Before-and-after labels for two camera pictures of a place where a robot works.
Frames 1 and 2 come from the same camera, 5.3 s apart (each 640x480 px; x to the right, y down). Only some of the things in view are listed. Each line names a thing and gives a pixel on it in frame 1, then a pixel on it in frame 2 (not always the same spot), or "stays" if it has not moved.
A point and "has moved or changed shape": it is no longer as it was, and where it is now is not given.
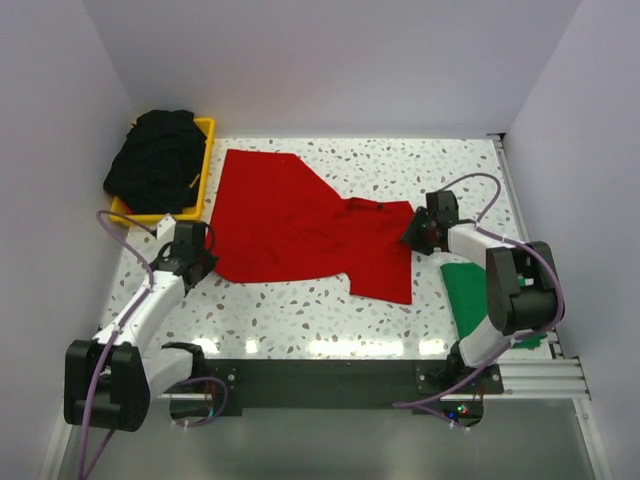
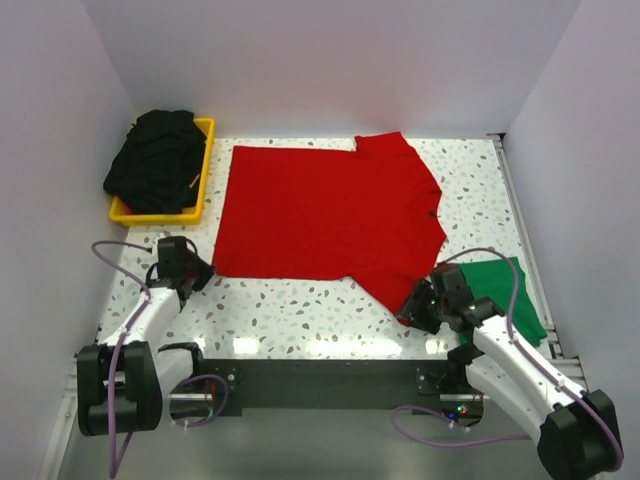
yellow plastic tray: (121, 215) stays
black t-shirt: (157, 165) stays
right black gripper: (410, 235) -> (413, 308)
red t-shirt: (276, 217) has moved or changed shape
